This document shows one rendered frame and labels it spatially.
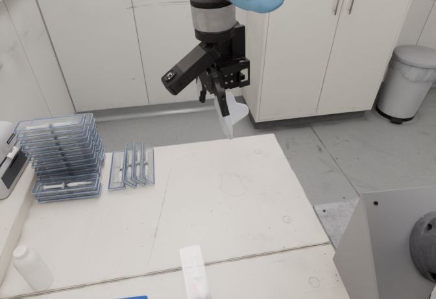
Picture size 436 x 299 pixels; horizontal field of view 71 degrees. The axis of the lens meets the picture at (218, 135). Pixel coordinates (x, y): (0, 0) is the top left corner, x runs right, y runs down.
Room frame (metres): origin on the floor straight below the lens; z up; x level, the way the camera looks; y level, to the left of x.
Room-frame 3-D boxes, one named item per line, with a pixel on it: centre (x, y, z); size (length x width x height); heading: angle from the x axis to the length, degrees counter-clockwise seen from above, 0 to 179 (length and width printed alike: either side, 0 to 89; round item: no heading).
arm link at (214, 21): (0.53, 0.01, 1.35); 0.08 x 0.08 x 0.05
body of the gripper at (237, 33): (0.54, -0.01, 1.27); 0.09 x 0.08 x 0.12; 114
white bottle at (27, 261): (0.36, 0.44, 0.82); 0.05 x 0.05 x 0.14
